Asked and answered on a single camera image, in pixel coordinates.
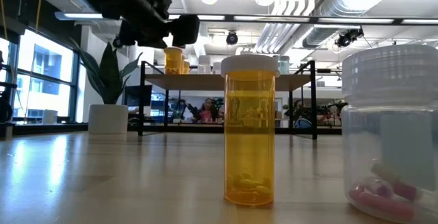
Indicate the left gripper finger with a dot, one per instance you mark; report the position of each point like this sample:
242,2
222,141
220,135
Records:
185,29
154,39

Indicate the clear pill bottle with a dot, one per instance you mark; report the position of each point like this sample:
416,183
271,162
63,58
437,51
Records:
390,131
216,68
204,65

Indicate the green pill bottle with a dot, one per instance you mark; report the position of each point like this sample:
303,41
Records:
284,65

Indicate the small orange pill bottle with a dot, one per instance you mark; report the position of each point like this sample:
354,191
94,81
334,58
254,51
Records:
250,131

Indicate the wooden shelf with black legs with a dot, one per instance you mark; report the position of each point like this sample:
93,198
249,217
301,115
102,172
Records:
184,81

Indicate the black round spotlight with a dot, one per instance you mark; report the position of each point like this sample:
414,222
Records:
232,38
117,43
349,37

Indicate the black computer monitor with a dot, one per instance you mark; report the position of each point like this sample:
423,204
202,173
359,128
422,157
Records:
137,95

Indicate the long linear light fixture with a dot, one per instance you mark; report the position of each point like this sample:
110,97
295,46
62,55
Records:
82,15

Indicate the person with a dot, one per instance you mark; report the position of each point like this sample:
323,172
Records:
300,107
207,112

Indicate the white pipe bundle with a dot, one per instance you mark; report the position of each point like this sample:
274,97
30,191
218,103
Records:
273,35

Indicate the snake plant in white pot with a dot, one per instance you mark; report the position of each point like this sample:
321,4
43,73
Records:
107,119

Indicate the large office window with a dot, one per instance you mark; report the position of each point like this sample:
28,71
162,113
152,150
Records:
44,66

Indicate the white cylindrical bin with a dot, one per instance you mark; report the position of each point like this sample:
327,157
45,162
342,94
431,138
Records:
49,116

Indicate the blue chair back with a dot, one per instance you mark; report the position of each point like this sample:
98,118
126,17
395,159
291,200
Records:
303,123

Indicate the black aluminium table frame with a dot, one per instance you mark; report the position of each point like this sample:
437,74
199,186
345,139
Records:
51,129

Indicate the silver air duct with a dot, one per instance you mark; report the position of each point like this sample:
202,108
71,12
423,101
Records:
328,22

